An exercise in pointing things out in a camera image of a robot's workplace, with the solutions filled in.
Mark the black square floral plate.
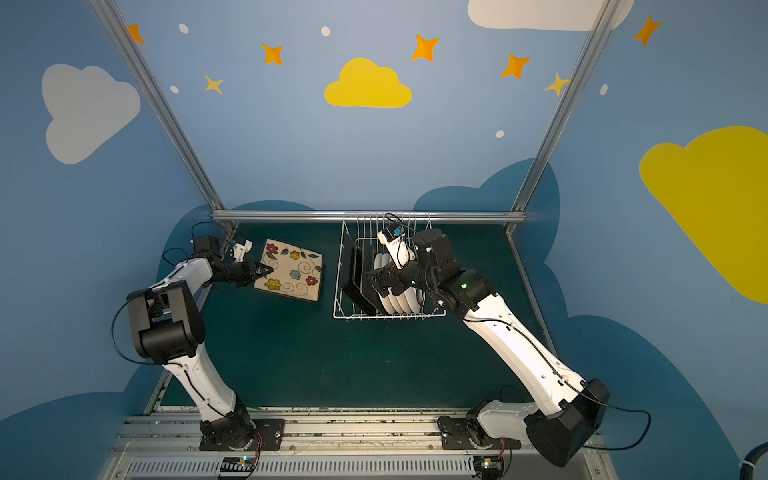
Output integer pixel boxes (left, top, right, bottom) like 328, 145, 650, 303
340, 238, 363, 311
253, 239, 323, 302

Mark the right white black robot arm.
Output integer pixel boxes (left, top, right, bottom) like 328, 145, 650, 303
367, 224, 611, 467

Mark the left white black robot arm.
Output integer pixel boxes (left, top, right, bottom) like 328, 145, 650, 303
121, 235, 273, 452

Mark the white round plate rightmost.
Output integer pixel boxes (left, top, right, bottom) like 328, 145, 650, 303
404, 288, 423, 314

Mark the white round plate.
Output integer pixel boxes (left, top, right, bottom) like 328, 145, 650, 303
381, 293, 404, 315
404, 288, 423, 314
374, 253, 393, 314
393, 290, 413, 314

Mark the white round plate leftmost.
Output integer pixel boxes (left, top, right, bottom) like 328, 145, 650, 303
374, 253, 393, 314

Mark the left small circuit board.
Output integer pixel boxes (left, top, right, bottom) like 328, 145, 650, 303
216, 456, 256, 479

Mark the small circuit board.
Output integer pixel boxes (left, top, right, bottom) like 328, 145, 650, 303
472, 456, 504, 480
216, 456, 256, 479

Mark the right small circuit board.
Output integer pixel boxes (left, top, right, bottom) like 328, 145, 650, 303
472, 456, 504, 480

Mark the white wire dish rack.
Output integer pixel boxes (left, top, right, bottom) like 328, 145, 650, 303
332, 213, 446, 320

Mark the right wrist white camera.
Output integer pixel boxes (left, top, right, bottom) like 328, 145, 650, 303
377, 224, 415, 269

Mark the aluminium frame back bar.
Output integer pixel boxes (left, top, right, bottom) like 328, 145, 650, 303
211, 210, 526, 224

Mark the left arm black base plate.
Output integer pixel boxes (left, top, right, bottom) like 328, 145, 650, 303
199, 418, 285, 452

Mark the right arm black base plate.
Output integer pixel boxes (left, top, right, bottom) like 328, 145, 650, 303
436, 416, 522, 451

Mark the aluminium mounting rail base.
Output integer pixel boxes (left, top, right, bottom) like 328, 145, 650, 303
99, 407, 618, 479

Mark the aluminium frame left post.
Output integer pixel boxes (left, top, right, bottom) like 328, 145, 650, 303
89, 0, 226, 210

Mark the aluminium frame post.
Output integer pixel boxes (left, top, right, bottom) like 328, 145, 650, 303
511, 0, 621, 217
89, 0, 226, 210

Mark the aluminium frame right post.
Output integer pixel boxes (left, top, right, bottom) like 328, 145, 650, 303
511, 0, 621, 217

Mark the black corrugated hose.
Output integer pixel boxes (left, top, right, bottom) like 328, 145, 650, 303
739, 441, 768, 480

